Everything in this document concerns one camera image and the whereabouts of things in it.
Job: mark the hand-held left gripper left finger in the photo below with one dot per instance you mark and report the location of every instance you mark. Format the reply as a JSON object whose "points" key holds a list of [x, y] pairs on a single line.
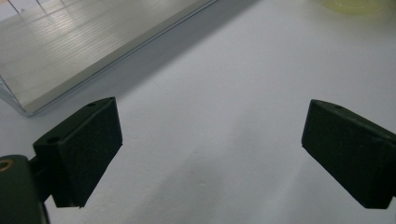
{"points": [[84, 155]]}

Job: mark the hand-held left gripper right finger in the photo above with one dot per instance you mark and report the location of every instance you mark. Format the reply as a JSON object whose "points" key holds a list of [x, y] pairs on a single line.
{"points": [[348, 149]]}

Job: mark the clear container with green lid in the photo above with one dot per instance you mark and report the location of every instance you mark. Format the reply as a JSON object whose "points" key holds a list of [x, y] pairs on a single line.
{"points": [[351, 6]]}

